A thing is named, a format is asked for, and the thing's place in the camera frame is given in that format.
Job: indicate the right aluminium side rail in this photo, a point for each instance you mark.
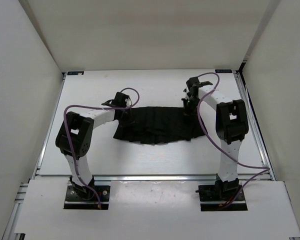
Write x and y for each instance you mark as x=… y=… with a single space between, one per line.
x=243 y=90

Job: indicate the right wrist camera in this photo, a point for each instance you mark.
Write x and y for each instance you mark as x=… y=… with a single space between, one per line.
x=192 y=81

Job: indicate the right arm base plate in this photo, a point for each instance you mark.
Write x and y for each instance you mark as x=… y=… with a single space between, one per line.
x=212 y=200

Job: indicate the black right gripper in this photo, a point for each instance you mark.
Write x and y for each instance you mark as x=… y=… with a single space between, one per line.
x=187 y=111

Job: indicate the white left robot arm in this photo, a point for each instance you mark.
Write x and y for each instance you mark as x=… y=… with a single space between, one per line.
x=74 y=141

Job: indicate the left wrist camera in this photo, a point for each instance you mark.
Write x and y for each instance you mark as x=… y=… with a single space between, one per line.
x=120 y=100

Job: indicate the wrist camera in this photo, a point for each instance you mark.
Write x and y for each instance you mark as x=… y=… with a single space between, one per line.
x=192 y=81
x=120 y=100

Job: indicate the black pleated skirt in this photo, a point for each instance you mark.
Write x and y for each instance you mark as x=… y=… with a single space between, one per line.
x=154 y=125

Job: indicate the blue corner label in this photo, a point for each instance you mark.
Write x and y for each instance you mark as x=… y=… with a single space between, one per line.
x=75 y=73
x=223 y=71

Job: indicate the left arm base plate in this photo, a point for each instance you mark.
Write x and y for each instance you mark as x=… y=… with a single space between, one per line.
x=78 y=200

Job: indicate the white front cover board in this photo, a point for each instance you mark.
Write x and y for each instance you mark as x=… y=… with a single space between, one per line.
x=167 y=210

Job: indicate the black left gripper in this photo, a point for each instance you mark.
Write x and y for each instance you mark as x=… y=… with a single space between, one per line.
x=129 y=122

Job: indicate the blue left corner label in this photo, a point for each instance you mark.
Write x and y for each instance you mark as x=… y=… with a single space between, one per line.
x=75 y=73

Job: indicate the blue right corner label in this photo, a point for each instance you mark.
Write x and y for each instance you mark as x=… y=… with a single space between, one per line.
x=223 y=71

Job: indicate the aluminium table edge rail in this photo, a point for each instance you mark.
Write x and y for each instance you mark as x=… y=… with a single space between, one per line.
x=162 y=177

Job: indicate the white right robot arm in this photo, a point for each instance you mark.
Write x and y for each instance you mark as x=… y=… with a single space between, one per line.
x=231 y=126

